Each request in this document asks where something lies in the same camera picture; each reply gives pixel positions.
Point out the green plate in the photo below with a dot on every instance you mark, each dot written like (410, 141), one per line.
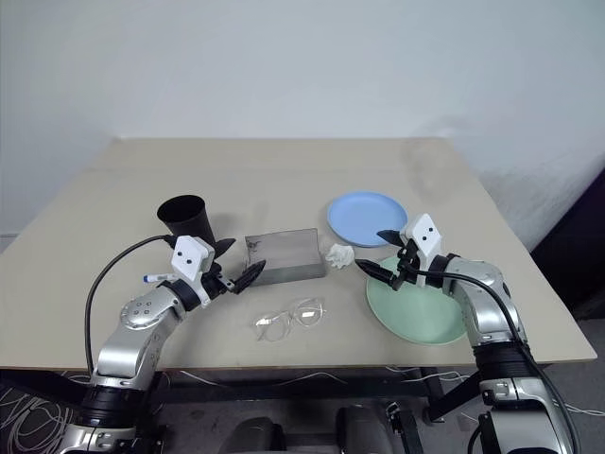
(416, 317)

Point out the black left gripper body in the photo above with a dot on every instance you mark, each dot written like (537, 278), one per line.
(215, 281)

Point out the black metal table frame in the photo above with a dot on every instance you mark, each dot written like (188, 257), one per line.
(283, 390)

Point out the blue and white pen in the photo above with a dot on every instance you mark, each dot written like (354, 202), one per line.
(153, 278)

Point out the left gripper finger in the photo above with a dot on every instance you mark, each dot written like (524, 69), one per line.
(249, 278)
(223, 248)

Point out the black plastic cup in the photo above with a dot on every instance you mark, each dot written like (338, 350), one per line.
(186, 222)

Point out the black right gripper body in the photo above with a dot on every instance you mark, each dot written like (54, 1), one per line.
(406, 262)

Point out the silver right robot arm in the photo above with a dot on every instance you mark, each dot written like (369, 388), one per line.
(487, 302)

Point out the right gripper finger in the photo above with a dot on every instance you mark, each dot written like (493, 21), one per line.
(375, 272)
(391, 236)

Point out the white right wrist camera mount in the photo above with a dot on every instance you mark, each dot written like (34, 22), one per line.
(425, 234)

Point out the white paper ball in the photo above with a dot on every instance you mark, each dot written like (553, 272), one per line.
(339, 255)

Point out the grey glasses case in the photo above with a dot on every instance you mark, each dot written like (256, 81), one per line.
(283, 255)

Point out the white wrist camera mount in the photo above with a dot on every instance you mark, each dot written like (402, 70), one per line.
(189, 257)
(425, 234)

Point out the blue plate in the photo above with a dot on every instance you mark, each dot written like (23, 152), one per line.
(364, 217)

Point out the clear frame glasses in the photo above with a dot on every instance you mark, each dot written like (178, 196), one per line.
(307, 313)

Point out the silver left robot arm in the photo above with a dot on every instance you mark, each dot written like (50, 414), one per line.
(137, 312)

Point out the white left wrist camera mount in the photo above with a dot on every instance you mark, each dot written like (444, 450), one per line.
(189, 257)

